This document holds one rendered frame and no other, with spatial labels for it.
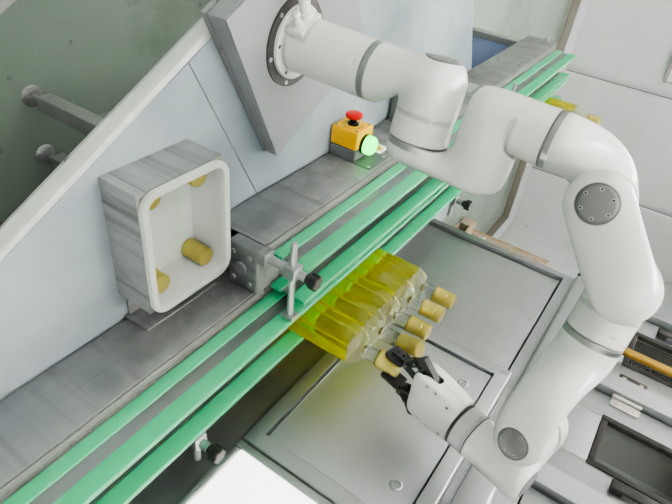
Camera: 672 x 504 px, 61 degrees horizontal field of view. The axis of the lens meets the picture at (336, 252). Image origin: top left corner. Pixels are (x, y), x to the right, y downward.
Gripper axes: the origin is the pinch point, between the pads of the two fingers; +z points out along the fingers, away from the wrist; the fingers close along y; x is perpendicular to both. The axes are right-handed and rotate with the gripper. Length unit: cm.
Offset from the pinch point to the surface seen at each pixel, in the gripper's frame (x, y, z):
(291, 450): 19.7, -12.6, 3.8
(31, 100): 23, 12, 112
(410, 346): -4.0, 2.3, 0.6
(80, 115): 17, 15, 92
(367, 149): -26, 19, 39
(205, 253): 20.7, 15.2, 29.6
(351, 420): 6.8, -12.5, 2.2
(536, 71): -129, 14, 60
